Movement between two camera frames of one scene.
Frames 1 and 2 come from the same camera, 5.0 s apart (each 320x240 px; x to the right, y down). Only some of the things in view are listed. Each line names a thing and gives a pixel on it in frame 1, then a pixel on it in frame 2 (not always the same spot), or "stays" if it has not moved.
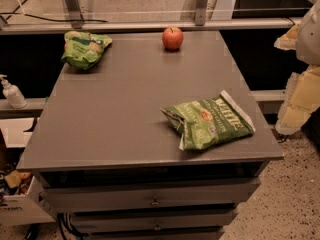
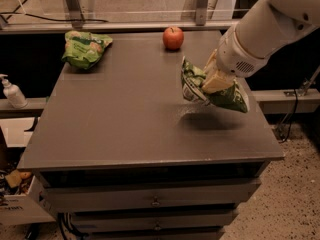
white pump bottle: x=12 y=93 stays
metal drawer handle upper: x=155 y=201 stays
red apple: x=172 y=38 stays
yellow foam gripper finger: x=288 y=40 -> x=211 y=62
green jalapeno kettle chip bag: x=209 y=123 -> x=232 y=97
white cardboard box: x=23 y=209 stays
